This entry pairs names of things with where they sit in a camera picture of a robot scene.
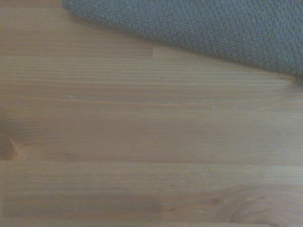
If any grey terry towel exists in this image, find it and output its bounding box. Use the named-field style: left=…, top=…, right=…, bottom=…
left=61, top=0, right=303, bottom=78

